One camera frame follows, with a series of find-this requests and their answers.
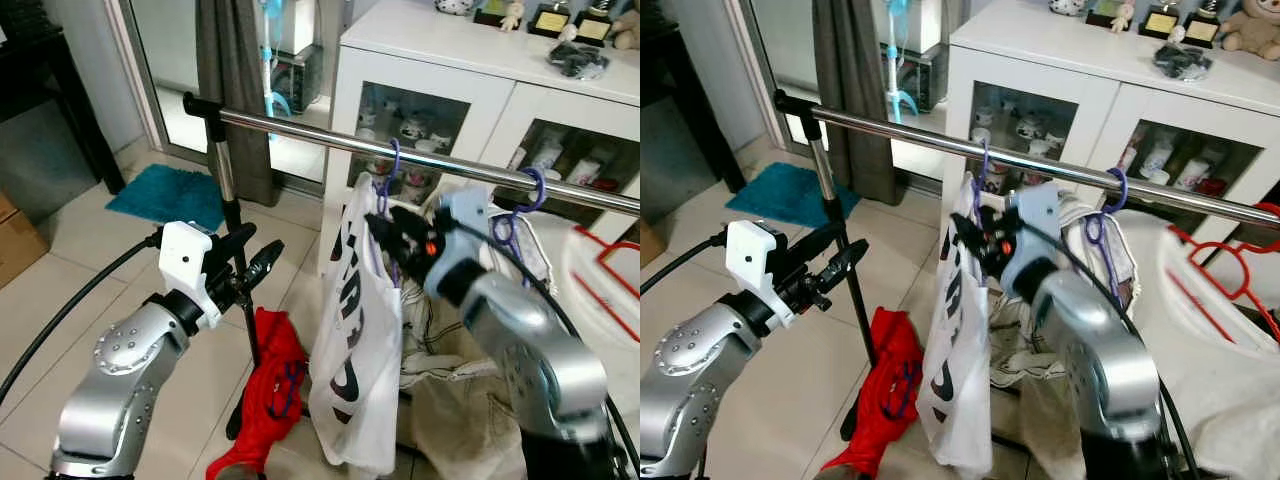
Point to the white T-shirt black letters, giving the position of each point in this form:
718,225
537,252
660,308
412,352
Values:
375,330
975,350

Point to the grey curtain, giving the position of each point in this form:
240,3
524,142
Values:
235,60
850,60

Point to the red plastic hanger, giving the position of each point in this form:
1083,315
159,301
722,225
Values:
1190,296
601,262

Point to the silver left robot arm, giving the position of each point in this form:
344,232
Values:
125,365
690,370

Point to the gold plaque black frame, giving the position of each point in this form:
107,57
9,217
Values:
550,20
1162,22
1202,30
593,28

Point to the white glass door cabinet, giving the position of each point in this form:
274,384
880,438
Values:
500,92
1108,100

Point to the small doll figurine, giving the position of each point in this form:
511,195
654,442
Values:
1123,14
513,14

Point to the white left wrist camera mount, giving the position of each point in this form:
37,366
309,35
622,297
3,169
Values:
185,262
752,258

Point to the black side table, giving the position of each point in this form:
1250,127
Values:
665,60
30,60

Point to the dark small plaque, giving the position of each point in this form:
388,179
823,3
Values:
488,16
1100,17

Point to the light blue pole stand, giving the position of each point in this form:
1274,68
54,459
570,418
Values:
897,40
268,30

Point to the white and black appliance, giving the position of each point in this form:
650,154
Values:
925,80
300,80

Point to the white T-shirt dark line print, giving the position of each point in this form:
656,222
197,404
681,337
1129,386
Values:
440,340
1020,345

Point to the pale grey right wrist camera mount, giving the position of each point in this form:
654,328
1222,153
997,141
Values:
458,225
1030,215

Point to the brown teddy bear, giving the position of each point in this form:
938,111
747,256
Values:
628,30
1255,32

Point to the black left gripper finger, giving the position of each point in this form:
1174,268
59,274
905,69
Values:
845,266
820,241
235,240
266,264

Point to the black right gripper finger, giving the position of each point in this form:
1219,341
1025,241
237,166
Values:
982,214
396,214
380,230
967,231

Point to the teal floor mat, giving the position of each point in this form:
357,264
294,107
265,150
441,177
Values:
165,195
790,195

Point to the grey robot foot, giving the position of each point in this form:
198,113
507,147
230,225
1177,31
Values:
235,473
835,473

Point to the white spotted mug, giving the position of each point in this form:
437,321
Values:
1070,6
455,6

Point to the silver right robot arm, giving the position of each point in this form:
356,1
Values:
530,360
1100,370

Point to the red T-shirt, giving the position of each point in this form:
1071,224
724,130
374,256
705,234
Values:
885,410
270,400

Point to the white framed glass sliding door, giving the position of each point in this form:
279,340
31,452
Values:
142,80
760,80

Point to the brown cardboard box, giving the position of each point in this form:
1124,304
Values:
650,245
18,250

